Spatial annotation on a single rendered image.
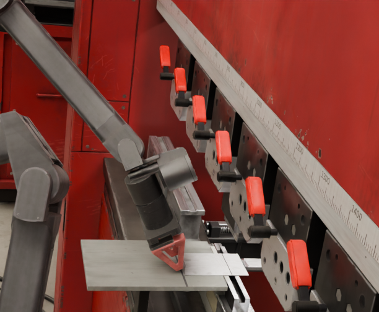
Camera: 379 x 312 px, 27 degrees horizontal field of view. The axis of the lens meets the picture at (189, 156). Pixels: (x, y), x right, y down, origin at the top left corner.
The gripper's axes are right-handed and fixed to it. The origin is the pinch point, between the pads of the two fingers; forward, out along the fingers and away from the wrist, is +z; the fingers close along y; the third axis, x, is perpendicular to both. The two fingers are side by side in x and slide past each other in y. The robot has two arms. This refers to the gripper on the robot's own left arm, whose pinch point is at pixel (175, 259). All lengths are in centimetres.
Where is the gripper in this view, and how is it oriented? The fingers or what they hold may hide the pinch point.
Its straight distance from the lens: 151.7
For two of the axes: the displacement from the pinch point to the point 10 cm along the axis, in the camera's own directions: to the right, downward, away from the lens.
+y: -1.8, -3.7, 9.1
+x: -9.2, 3.9, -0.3
